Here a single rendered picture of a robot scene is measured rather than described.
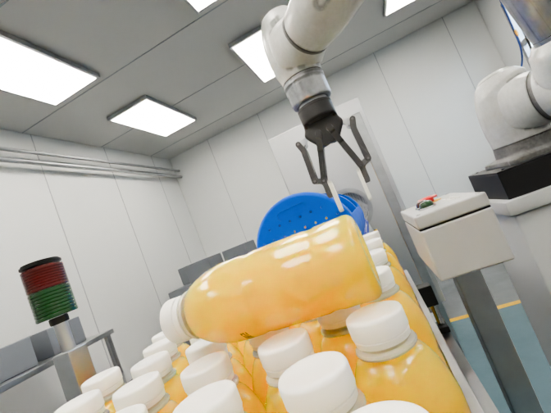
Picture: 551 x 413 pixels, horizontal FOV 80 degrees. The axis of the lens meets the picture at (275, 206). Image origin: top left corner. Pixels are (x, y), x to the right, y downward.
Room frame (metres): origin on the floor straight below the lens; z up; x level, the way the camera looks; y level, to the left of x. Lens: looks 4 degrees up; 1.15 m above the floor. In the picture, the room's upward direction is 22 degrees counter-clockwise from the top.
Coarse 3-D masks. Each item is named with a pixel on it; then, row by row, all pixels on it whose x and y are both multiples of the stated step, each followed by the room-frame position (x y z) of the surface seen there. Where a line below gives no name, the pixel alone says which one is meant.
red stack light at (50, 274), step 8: (48, 264) 0.55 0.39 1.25; (56, 264) 0.56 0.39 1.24; (24, 272) 0.53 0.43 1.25; (32, 272) 0.53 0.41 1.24; (40, 272) 0.54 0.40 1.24; (48, 272) 0.54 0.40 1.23; (56, 272) 0.55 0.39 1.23; (64, 272) 0.57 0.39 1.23; (24, 280) 0.53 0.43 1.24; (32, 280) 0.53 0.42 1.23; (40, 280) 0.54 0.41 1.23; (48, 280) 0.54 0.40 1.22; (56, 280) 0.55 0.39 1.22; (64, 280) 0.56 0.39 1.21; (24, 288) 0.54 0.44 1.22; (32, 288) 0.53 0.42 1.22; (40, 288) 0.53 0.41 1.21
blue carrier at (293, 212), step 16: (304, 192) 0.87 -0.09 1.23; (272, 208) 0.89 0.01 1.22; (288, 208) 0.88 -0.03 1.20; (304, 208) 0.87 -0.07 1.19; (320, 208) 0.85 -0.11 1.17; (336, 208) 0.84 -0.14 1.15; (352, 208) 1.23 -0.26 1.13; (272, 224) 0.89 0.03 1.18; (288, 224) 0.88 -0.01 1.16; (304, 224) 0.87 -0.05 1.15; (272, 240) 0.89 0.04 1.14
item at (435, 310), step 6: (426, 282) 0.57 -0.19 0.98; (420, 288) 0.56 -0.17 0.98; (426, 288) 0.55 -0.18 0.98; (426, 294) 0.55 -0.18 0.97; (432, 294) 0.55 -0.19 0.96; (426, 300) 0.56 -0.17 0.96; (432, 300) 0.55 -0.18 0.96; (432, 306) 0.56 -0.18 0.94; (438, 306) 0.56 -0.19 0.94; (438, 312) 0.56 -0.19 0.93; (438, 318) 0.56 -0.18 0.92; (438, 324) 0.57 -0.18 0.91; (444, 324) 0.56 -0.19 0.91; (444, 330) 0.55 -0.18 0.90; (450, 330) 0.55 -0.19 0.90
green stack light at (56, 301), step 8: (48, 288) 0.54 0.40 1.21; (56, 288) 0.55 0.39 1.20; (64, 288) 0.56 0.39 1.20; (32, 296) 0.53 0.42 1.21; (40, 296) 0.53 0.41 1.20; (48, 296) 0.54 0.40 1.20; (56, 296) 0.54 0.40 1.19; (64, 296) 0.55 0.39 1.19; (72, 296) 0.57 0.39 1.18; (32, 304) 0.53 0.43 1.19; (40, 304) 0.53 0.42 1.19; (48, 304) 0.54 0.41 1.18; (56, 304) 0.54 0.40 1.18; (64, 304) 0.55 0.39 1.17; (72, 304) 0.56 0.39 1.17; (32, 312) 0.54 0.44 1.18; (40, 312) 0.53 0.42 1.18; (48, 312) 0.53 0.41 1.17; (56, 312) 0.54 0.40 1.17; (64, 312) 0.55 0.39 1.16; (40, 320) 0.53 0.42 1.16
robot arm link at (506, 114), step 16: (496, 80) 0.94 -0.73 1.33; (512, 80) 0.91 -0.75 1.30; (480, 96) 0.98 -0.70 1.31; (496, 96) 0.94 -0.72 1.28; (512, 96) 0.91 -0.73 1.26; (528, 96) 0.88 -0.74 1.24; (480, 112) 1.00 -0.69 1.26; (496, 112) 0.95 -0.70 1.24; (512, 112) 0.92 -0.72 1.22; (528, 112) 0.89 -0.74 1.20; (496, 128) 0.97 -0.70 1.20; (512, 128) 0.94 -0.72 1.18; (528, 128) 0.92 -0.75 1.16; (544, 128) 0.93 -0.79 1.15; (496, 144) 1.00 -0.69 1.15
